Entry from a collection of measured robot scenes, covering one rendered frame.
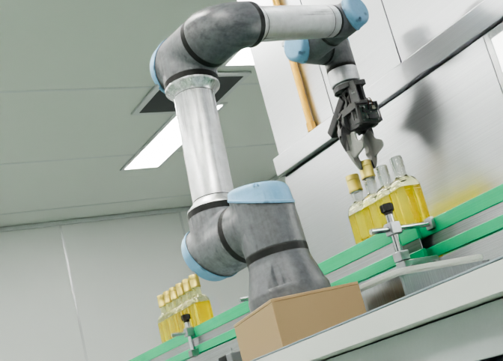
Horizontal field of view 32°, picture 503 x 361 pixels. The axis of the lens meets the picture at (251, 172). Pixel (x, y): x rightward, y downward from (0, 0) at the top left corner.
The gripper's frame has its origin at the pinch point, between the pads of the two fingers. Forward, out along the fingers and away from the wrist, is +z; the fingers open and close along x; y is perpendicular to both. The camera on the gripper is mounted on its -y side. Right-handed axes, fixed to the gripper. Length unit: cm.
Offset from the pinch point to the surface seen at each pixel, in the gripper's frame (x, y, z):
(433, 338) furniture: -59, 74, 47
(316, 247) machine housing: 15, -50, 8
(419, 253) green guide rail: -6.7, 17.0, 26.5
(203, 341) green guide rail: -13, -80, 25
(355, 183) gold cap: -1.0, -4.4, 3.2
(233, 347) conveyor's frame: -15, -58, 31
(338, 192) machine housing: 15.0, -32.3, -2.8
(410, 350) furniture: -59, 68, 48
